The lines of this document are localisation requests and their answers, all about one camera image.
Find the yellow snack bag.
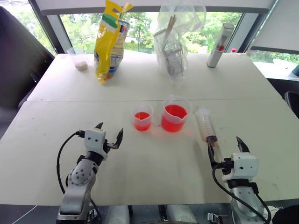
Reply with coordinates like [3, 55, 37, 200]
[94, 0, 134, 86]

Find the clear cup with white contents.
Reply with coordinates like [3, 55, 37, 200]
[66, 47, 90, 70]

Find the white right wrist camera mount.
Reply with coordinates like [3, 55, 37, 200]
[231, 153, 259, 178]

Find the grey rounded robot leg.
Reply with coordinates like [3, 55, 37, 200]
[165, 204, 198, 224]
[106, 205, 130, 224]

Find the wooden chopstick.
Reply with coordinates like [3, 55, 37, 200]
[163, 15, 174, 46]
[166, 14, 177, 42]

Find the large clear plastic syringe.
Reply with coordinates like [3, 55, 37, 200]
[195, 108, 224, 164]

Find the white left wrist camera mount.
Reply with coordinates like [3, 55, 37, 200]
[84, 127, 107, 154]

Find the black round object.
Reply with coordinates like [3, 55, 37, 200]
[272, 206, 299, 224]

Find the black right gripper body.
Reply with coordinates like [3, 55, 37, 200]
[219, 157, 235, 175]

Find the clear plastic bag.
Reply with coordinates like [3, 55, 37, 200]
[153, 4, 207, 87]

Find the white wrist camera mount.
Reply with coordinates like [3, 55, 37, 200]
[231, 153, 259, 178]
[84, 127, 107, 154]

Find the thin white cable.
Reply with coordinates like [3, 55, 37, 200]
[17, 204, 38, 224]

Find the silver cylindrical tube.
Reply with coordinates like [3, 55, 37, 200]
[206, 22, 235, 69]

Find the small beaker with red liquid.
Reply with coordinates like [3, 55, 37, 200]
[132, 102, 154, 132]

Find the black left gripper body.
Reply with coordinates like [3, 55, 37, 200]
[102, 138, 119, 155]

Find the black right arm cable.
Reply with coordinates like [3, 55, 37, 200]
[212, 162, 272, 224]

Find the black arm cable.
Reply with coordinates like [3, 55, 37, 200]
[56, 130, 86, 195]
[212, 162, 272, 224]

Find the black round seat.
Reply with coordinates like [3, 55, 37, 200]
[283, 91, 299, 113]

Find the metal wire basket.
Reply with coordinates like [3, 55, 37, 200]
[154, 30, 185, 78]

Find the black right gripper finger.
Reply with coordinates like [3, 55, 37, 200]
[207, 140, 221, 170]
[235, 136, 250, 154]

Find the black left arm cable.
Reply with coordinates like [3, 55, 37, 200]
[56, 130, 86, 195]

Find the large beaker with red liquid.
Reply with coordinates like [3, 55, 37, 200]
[160, 94, 193, 133]

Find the white roller blind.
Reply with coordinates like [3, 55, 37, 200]
[250, 0, 299, 56]

